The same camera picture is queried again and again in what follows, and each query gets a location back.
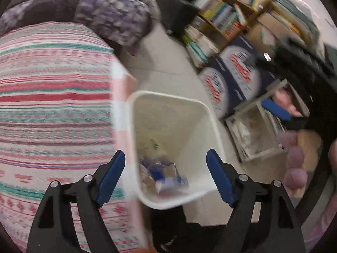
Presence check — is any dark cloth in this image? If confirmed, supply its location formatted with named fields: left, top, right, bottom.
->
left=150, top=205, right=238, bottom=253

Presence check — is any purple patterned blanket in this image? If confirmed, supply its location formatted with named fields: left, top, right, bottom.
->
left=0, top=0, right=156, bottom=56

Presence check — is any stack of books on floor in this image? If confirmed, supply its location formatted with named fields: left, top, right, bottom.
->
left=182, top=16, right=221, bottom=68

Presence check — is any person's right forearm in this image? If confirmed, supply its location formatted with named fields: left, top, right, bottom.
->
left=303, top=208, right=337, bottom=253

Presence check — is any stack of papers and folders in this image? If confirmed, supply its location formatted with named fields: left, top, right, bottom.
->
left=273, top=0, right=321, bottom=46

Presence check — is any dark storage bench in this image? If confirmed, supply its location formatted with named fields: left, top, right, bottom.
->
left=150, top=0, right=201, bottom=38

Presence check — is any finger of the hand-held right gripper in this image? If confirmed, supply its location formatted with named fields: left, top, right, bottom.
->
left=262, top=99, right=309, bottom=123
left=257, top=50, right=290, bottom=70

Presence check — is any striped patterned tablecloth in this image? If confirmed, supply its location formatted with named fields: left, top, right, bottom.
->
left=0, top=22, right=148, bottom=253

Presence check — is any white plastic bin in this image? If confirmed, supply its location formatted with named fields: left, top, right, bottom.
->
left=128, top=90, right=227, bottom=210

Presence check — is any person's right hand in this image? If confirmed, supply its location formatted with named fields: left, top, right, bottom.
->
left=278, top=131, right=337, bottom=190

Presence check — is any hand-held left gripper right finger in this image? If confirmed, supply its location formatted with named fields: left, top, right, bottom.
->
left=206, top=149, right=306, bottom=253

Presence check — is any blue white medicine box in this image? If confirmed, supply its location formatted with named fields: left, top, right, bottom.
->
left=139, top=159, right=177, bottom=183

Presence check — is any brown cardboard box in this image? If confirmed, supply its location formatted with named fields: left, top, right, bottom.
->
left=247, top=12, right=304, bottom=56

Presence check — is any pink soft item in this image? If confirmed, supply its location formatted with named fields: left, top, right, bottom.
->
left=273, top=86, right=304, bottom=117

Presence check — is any white shelf unit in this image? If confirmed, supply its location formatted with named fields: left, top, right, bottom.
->
left=225, top=78, right=312, bottom=163

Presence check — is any wooden bookshelf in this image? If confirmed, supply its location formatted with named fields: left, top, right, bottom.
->
left=199, top=0, right=297, bottom=48

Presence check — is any blue printed carton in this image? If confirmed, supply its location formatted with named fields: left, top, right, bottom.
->
left=217, top=35, right=283, bottom=104
left=197, top=63, right=254, bottom=120

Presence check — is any pink checked cloth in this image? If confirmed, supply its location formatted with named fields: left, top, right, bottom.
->
left=110, top=58, right=151, bottom=253

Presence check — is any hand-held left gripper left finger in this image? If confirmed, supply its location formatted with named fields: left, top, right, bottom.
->
left=26, top=150, right=126, bottom=253

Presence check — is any grey white wrapper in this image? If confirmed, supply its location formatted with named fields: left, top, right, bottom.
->
left=155, top=163, right=189, bottom=193

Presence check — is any row of thick colourful books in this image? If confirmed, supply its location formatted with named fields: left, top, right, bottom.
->
left=202, top=0, right=248, bottom=39

